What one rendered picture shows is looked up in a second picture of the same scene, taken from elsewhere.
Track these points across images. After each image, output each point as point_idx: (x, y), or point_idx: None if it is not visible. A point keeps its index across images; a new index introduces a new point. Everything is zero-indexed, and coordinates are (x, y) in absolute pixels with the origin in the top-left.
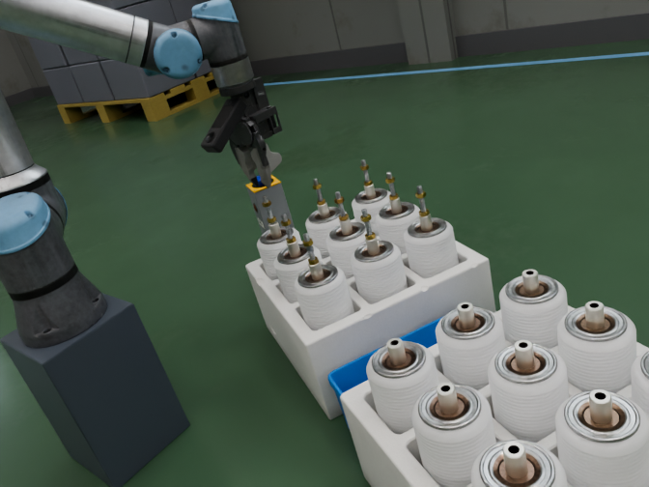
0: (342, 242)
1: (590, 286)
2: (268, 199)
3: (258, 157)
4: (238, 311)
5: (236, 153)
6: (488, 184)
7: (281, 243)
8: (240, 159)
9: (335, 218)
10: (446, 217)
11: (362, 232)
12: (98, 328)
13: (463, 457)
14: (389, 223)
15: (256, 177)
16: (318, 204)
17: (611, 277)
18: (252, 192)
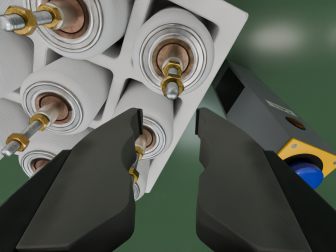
0: (31, 82)
1: (18, 160)
2: (265, 140)
3: (67, 184)
4: (286, 15)
5: (292, 206)
6: (167, 235)
7: (139, 41)
8: (245, 169)
9: None
10: (167, 201)
11: (26, 112)
12: None
13: None
14: (30, 144)
15: (195, 131)
16: (137, 147)
17: (15, 170)
18: (302, 140)
